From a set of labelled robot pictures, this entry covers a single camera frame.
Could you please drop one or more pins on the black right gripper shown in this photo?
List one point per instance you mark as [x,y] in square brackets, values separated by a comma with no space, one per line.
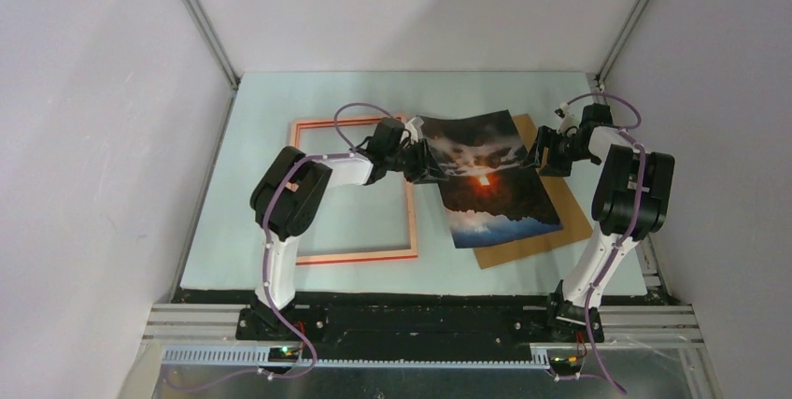
[546,138]

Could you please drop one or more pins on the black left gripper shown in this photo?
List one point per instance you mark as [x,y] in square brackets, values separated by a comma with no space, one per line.
[425,169]

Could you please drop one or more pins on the brown backing board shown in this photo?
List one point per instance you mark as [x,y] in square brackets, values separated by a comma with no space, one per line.
[544,235]

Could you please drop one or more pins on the sunset photo print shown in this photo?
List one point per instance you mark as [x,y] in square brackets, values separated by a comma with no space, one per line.
[451,144]

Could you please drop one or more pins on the orange wooden picture frame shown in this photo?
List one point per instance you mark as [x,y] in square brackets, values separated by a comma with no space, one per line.
[356,224]

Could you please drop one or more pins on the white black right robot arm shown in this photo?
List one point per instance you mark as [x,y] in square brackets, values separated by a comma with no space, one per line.
[630,203]

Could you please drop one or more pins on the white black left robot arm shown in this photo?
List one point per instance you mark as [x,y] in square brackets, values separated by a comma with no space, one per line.
[287,198]

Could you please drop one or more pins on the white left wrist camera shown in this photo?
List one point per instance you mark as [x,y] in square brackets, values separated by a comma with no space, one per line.
[413,128]

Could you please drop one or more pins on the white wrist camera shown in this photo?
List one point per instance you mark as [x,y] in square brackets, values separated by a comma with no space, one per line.
[413,128]
[567,120]

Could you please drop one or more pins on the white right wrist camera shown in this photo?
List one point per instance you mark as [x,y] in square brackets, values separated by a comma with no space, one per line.
[567,120]

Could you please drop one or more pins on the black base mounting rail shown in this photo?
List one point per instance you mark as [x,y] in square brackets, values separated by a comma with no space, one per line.
[391,326]

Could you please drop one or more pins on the aluminium corner post right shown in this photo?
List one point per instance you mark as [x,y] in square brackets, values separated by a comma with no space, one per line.
[622,38]

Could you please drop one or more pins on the aluminium corner post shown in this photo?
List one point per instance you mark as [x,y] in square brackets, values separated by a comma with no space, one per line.
[622,38]
[211,38]

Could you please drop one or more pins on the grey slotted cable duct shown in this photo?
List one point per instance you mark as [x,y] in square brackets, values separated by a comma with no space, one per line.
[261,357]

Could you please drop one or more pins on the aluminium corner post left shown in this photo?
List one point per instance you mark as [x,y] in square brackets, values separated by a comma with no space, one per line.
[211,38]

